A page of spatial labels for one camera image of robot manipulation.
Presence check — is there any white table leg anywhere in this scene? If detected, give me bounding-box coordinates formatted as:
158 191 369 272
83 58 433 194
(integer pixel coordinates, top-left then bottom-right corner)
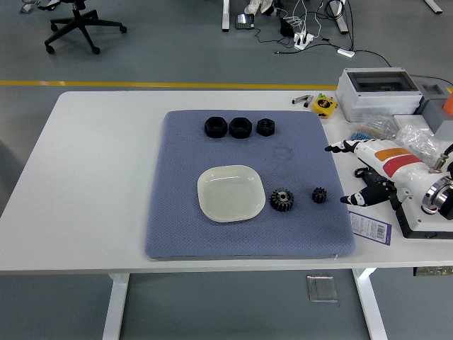
102 273 130 340
352 268 389 340

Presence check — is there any black office chair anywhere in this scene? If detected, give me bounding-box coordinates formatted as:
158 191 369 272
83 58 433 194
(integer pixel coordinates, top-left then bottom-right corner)
44 0 127 55

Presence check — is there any white square plate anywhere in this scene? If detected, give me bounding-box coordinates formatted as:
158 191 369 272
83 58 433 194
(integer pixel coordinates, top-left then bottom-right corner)
196 164 266 223

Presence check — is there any black terminal device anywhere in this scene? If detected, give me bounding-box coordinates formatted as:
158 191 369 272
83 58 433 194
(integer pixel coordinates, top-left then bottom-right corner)
234 13 256 30

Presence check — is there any light grey block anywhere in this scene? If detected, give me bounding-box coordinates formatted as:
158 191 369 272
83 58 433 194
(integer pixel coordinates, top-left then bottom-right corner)
423 100 453 141

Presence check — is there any black power adapter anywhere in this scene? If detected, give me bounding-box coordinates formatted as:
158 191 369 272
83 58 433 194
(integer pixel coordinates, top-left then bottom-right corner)
279 16 297 37

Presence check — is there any clear bag of white parts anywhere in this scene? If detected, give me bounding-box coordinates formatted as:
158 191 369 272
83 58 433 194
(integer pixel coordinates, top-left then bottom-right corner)
392 124 453 168

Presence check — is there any purple and white card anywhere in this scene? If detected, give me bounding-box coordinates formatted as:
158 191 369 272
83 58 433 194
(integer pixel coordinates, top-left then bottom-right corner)
348 210 393 247

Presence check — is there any clear bag of blue resistors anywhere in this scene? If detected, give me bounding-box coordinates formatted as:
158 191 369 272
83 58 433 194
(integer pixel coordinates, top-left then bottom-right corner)
350 118 396 143

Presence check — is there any small black hex nut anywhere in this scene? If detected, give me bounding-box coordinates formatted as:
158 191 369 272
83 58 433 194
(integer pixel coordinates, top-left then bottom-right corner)
256 118 277 137

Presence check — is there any white shoe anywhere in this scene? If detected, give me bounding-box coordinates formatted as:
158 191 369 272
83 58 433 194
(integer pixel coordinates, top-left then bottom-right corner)
243 0 275 16

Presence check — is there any blue-grey textured mat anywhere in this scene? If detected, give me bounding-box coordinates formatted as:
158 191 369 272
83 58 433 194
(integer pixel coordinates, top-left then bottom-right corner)
144 109 357 261

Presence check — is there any grey electrical enclosure box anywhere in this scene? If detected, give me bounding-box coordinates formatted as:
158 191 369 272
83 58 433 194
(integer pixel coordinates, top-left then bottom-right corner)
335 67 424 123

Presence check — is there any flat white plastic case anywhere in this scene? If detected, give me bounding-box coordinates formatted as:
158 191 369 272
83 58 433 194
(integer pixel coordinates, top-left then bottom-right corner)
393 114 436 135

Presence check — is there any under-table green circuit panel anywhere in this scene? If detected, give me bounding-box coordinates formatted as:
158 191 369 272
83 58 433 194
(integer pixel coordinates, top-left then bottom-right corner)
413 266 453 277

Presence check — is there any large black hex nut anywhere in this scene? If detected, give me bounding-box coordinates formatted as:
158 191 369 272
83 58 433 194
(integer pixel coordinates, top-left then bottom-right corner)
204 116 229 139
228 117 253 140

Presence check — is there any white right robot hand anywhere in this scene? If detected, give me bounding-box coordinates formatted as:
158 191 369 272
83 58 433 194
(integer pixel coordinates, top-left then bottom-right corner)
324 139 444 210

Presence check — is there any dark grey box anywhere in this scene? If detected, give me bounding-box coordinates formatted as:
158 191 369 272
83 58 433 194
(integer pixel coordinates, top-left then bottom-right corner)
412 76 451 116

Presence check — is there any white power strip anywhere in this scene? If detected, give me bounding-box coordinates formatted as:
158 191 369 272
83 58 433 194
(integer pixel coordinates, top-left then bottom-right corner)
293 30 315 50

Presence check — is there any metal floor hatch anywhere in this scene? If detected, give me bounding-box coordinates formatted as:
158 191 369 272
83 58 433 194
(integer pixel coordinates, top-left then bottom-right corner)
306 274 338 303

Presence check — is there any yellow tape measure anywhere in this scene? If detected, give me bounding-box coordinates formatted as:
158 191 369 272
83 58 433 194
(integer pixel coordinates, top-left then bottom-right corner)
312 97 339 120

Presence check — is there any white two-button control box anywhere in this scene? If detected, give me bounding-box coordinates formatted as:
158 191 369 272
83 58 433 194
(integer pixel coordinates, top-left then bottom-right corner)
396 193 453 239

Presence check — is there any black floor cable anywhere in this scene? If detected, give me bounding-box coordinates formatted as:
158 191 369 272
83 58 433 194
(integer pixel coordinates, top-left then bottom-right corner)
353 49 393 68

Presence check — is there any large black metal gear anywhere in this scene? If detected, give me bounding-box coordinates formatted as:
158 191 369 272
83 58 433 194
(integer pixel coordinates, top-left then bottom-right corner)
270 187 295 213

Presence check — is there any small black metal gear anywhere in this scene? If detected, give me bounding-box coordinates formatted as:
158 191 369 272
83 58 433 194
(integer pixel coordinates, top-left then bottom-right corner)
311 186 330 205

